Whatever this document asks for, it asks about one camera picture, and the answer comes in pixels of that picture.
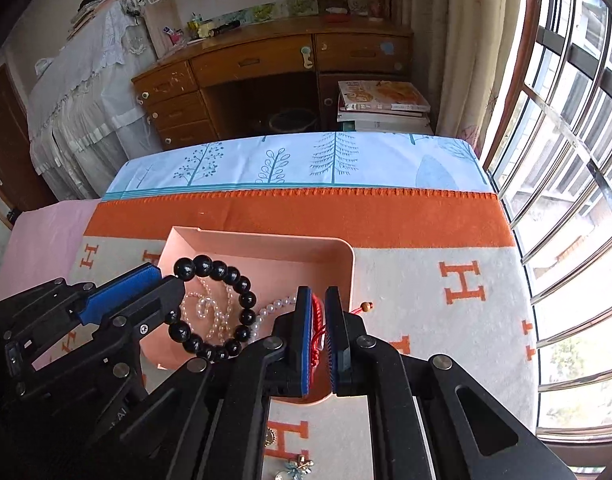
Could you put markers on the white lace cover cloth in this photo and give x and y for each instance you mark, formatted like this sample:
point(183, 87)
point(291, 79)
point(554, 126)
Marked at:
point(85, 85)

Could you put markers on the pink plastic tray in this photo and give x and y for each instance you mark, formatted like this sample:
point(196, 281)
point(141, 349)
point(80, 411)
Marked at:
point(266, 260)

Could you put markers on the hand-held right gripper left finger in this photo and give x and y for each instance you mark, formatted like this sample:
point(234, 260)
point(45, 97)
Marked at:
point(305, 340)

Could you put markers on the beige curtain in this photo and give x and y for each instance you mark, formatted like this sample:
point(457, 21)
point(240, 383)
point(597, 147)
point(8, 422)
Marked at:
point(466, 60)

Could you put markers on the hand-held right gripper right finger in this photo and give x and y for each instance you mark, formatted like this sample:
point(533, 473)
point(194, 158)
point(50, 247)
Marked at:
point(337, 355)

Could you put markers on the white book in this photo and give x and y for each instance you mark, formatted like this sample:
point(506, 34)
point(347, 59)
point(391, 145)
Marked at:
point(381, 124)

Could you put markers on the book with food cover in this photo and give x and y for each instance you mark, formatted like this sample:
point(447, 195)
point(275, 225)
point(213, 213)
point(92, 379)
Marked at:
point(386, 94)

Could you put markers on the brown wooden door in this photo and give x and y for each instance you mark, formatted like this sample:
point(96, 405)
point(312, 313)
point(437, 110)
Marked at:
point(10, 150)

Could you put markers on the black flashlight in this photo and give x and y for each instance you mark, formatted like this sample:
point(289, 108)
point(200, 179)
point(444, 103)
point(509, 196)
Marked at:
point(224, 28)

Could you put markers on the clear storage jar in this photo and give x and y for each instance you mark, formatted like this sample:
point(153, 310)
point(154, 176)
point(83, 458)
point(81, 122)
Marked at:
point(377, 2)

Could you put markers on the blue tree-print cloth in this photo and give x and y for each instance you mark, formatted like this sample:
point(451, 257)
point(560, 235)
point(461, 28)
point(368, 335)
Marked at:
point(386, 160)

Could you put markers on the orange and white blanket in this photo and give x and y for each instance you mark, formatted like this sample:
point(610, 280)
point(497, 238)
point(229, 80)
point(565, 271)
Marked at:
point(436, 230)

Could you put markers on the metal window grille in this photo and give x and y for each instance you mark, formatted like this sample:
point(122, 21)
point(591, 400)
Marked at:
point(576, 110)

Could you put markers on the pale flower brooch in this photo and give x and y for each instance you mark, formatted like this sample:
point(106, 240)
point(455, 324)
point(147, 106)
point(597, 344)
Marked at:
point(296, 466)

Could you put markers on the wooden desk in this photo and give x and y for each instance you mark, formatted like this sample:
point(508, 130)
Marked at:
point(266, 57)

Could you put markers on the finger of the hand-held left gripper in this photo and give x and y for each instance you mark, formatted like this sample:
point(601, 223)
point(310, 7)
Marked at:
point(120, 292)
point(150, 310)

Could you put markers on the green map poster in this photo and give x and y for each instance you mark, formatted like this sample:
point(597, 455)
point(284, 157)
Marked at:
point(271, 11)

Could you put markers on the round basin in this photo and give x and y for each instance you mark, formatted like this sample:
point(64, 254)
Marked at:
point(292, 121)

